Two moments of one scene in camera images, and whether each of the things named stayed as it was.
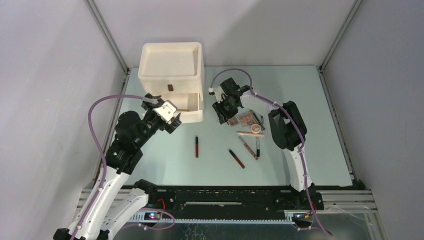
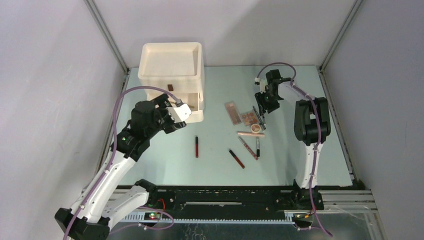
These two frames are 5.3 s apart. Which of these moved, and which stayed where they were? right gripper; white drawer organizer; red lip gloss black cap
Moved: right gripper
Stayed: white drawer organizer; red lip gloss black cap
